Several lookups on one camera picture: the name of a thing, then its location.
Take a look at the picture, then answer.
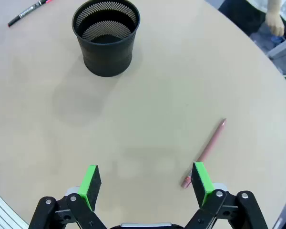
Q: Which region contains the person's left hand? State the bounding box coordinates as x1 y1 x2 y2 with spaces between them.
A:
266 10 286 38

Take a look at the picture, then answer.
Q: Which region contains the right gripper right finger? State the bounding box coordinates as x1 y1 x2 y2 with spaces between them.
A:
184 161 269 229

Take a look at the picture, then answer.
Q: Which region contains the maroon pen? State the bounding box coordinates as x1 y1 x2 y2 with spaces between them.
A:
181 118 227 189

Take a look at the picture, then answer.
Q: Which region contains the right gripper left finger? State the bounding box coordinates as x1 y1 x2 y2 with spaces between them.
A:
28 165 108 229

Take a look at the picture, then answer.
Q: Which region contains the blue cloth item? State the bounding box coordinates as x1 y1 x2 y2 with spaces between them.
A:
270 35 284 45

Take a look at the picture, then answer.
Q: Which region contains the grey translucent plastic bin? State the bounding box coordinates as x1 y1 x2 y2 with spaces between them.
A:
267 36 286 60

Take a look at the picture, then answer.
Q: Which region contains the person in white T-shirt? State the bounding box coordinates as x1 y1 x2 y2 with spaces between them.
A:
218 0 270 35

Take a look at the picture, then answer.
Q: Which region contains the person's left forearm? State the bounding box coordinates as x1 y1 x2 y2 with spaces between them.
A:
267 0 282 14

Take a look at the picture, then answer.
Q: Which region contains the white aluminium rail frame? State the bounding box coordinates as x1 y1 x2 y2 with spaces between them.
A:
0 185 30 229

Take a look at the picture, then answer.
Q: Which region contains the black mesh pen holder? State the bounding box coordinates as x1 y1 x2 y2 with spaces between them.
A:
71 0 141 77

